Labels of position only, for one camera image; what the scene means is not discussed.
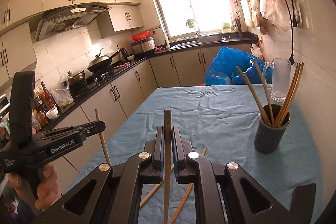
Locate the blue terry table cloth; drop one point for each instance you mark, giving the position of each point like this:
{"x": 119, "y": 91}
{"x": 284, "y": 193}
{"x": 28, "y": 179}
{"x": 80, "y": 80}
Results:
{"x": 295, "y": 162}

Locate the lower kitchen cabinets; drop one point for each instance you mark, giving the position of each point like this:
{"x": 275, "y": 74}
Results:
{"x": 126, "y": 87}

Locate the wooden chopstick five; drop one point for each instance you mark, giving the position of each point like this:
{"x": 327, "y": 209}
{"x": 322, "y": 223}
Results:
{"x": 102, "y": 140}

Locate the steel cooking pot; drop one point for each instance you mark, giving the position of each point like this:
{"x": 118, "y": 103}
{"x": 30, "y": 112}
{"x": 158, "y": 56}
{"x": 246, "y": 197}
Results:
{"x": 75, "y": 79}

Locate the range hood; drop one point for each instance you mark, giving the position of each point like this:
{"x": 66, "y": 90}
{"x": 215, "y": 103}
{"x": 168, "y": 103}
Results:
{"x": 57, "y": 21}

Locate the wooden chopstick seven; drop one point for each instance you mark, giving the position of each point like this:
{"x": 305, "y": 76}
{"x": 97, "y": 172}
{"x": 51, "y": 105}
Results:
{"x": 149, "y": 195}

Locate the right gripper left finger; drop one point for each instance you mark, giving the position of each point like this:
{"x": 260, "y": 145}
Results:
{"x": 112, "y": 195}

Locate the steel kitchen sink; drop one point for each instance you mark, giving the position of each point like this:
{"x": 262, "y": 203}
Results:
{"x": 201, "y": 40}

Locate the condiment bottles cluster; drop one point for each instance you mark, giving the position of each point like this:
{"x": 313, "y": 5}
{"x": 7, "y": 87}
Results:
{"x": 44, "y": 99}

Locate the white bag red bin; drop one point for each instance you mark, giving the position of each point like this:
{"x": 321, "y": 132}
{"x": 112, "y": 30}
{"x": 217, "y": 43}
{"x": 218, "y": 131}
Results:
{"x": 256, "y": 51}

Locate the blue plastic bag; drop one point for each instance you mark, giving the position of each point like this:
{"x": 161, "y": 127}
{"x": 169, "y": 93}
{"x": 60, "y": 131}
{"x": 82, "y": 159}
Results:
{"x": 223, "y": 69}

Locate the person left hand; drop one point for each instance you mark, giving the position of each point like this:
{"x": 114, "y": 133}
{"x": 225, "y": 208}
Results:
{"x": 48, "y": 191}

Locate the wooden chopstick eight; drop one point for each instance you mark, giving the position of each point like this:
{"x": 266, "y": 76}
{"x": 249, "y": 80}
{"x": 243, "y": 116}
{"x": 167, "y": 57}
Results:
{"x": 181, "y": 204}

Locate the hanging pink plastic bag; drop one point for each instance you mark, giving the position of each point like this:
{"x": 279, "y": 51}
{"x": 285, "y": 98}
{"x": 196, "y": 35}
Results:
{"x": 270, "y": 14}

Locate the white bowl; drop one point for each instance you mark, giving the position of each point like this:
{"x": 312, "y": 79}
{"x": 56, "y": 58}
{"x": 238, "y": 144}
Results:
{"x": 52, "y": 113}

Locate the dark grey utensil holder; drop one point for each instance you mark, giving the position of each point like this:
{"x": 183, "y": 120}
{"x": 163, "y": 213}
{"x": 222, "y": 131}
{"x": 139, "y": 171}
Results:
{"x": 268, "y": 137}

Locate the clear glass mug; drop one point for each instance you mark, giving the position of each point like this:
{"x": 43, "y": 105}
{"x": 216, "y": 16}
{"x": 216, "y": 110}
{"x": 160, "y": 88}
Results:
{"x": 280, "y": 78}

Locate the wooden chopstick three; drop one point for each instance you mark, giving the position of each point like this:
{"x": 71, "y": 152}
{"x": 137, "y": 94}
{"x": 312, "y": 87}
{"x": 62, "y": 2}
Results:
{"x": 296, "y": 72}

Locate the red plastic basin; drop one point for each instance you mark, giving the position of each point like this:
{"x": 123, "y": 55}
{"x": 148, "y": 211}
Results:
{"x": 141, "y": 36}

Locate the wooden chopstick six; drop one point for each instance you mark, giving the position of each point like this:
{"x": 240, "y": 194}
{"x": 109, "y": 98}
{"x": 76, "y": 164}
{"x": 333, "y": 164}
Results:
{"x": 167, "y": 162}

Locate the steel kettle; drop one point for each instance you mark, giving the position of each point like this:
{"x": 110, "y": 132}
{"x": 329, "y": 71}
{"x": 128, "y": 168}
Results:
{"x": 123, "y": 54}

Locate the black wok pan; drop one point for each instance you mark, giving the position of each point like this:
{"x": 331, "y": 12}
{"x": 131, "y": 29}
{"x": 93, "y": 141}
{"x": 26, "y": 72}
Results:
{"x": 101, "y": 62}

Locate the wooden chopstick four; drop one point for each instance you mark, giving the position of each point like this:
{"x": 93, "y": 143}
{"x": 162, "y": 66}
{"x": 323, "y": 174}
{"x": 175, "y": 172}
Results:
{"x": 293, "y": 93}

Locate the wooden chopstick one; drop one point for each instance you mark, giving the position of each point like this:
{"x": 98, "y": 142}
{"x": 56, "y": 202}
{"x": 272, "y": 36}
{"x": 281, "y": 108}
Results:
{"x": 248, "y": 83}

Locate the chrome sink faucet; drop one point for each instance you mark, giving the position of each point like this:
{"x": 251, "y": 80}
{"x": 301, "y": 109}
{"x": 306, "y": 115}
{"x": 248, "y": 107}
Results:
{"x": 194, "y": 27}

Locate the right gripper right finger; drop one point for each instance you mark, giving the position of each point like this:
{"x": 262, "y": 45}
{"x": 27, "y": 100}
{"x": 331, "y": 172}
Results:
{"x": 226, "y": 193}

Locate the wooden chopstick two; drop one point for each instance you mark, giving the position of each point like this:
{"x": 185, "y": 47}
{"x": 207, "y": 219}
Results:
{"x": 262, "y": 78}

